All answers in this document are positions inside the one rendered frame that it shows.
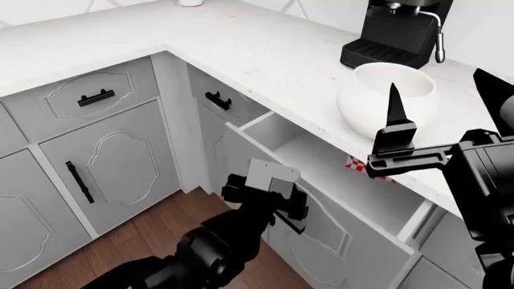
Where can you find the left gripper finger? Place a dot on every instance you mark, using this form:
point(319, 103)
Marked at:
point(300, 204)
point(233, 188)

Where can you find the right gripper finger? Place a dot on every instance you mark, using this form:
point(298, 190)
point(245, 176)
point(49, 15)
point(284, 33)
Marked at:
point(492, 90)
point(395, 132)

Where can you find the open grey drawer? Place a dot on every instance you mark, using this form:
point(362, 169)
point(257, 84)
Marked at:
point(341, 186)

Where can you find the white ceramic bowl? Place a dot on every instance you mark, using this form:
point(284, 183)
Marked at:
point(361, 102)

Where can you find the red white checkered bar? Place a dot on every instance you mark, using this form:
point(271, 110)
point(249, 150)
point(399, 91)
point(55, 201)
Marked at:
point(355, 166)

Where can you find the grey cabinet drawer front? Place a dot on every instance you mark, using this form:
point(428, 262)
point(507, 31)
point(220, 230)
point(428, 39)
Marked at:
point(445, 241)

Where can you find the narrow grey drawer front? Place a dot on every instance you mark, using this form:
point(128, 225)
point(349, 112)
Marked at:
point(201, 87)

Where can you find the wide grey drawer front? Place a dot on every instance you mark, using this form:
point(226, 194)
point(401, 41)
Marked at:
point(36, 111)

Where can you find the narrow grey cabinet door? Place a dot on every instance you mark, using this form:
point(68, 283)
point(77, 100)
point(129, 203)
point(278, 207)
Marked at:
point(209, 144)

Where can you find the black espresso coffee machine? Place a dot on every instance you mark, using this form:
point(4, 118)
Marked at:
point(393, 30)

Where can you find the white cup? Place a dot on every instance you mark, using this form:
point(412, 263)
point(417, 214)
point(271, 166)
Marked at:
point(191, 2)

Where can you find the plain grey cabinet door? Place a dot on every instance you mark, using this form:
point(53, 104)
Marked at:
point(24, 228)

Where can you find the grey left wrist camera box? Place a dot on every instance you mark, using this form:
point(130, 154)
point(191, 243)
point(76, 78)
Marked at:
point(265, 176)

